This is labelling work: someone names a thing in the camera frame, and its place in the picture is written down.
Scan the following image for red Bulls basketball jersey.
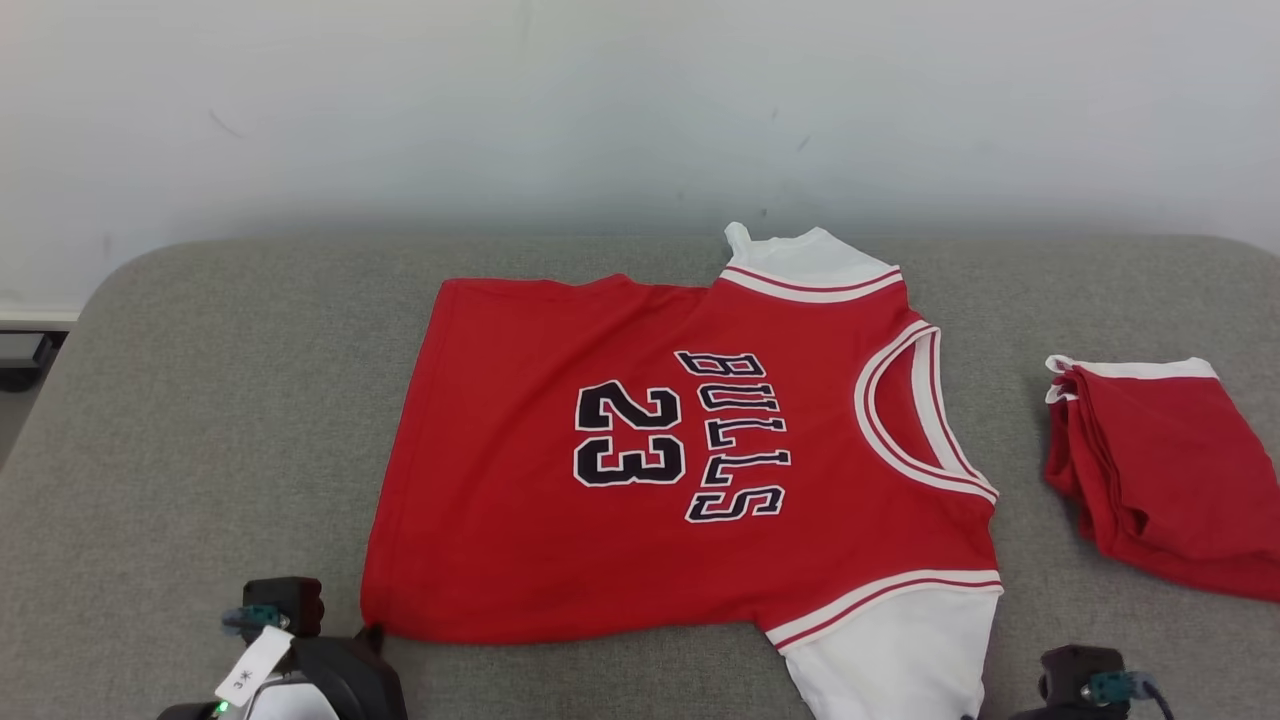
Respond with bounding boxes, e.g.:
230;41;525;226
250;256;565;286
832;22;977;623
360;222;1004;720

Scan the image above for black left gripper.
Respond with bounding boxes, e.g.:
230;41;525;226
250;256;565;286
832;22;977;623
285;636;409;720

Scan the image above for teal cable connector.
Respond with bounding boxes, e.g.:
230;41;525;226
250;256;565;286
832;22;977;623
222;603;291;636
1080;672;1151;706

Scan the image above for red shorts with white trim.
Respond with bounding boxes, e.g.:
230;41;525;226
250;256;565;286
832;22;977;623
1043;355;1280;604

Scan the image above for white paper label tag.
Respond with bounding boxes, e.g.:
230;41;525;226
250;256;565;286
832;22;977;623
215;627;294;708

